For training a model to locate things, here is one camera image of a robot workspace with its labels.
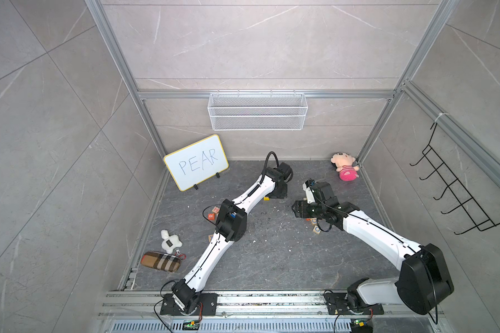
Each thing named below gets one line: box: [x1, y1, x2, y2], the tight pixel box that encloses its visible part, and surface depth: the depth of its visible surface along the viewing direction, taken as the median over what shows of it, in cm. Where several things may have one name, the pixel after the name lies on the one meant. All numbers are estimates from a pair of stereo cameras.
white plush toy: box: [160, 229, 183, 254], surface depth 88 cm
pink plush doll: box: [330, 151, 360, 182], surface depth 113 cm
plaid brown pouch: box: [140, 251, 182, 273], surface depth 83 cm
